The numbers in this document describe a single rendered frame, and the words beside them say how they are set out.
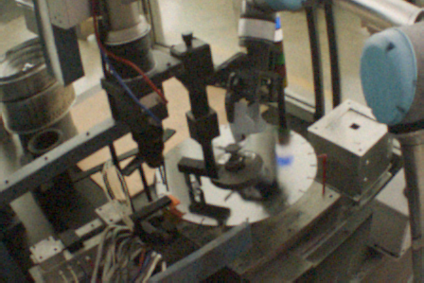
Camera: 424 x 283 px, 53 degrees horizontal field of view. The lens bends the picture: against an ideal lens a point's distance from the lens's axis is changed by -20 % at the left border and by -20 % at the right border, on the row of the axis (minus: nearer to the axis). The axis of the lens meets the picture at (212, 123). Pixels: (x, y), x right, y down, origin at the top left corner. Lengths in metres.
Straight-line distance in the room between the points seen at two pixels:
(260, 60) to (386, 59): 0.46
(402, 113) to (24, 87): 1.10
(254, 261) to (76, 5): 0.58
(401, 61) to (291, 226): 0.56
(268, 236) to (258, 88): 0.29
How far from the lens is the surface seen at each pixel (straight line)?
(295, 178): 1.00
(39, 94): 1.44
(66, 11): 0.77
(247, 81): 1.01
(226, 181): 1.00
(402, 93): 0.58
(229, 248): 0.84
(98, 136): 1.07
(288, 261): 1.00
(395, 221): 1.02
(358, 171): 1.16
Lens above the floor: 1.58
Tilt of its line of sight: 32 degrees down
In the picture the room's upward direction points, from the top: 10 degrees counter-clockwise
